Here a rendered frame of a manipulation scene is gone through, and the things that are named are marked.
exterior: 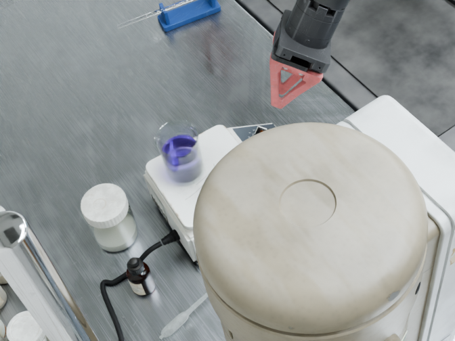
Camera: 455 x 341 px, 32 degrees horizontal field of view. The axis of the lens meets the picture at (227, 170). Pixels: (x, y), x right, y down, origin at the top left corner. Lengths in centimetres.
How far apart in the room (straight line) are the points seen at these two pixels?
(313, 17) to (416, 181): 61
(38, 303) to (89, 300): 78
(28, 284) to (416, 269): 16
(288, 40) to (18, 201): 45
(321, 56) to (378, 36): 85
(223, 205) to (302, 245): 4
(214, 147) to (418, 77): 78
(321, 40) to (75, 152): 41
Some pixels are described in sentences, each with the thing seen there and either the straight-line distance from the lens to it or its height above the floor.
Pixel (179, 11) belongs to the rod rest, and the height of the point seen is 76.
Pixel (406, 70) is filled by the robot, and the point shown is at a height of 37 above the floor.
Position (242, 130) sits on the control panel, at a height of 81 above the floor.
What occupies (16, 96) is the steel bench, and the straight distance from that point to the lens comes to 129.
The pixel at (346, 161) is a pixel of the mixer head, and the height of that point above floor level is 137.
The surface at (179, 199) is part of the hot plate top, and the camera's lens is 99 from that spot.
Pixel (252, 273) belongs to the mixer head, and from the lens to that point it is 33.
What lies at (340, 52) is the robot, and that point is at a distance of 177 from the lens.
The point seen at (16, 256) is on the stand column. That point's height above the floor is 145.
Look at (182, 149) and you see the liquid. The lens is 98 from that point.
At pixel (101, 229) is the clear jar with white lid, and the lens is 102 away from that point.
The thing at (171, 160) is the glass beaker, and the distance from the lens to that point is 96.
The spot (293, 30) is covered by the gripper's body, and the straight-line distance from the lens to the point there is 97.
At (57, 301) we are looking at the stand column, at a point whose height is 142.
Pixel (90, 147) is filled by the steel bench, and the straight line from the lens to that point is 118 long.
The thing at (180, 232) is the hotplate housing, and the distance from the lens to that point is 100.
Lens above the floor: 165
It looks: 54 degrees down
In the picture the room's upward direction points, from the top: 11 degrees counter-clockwise
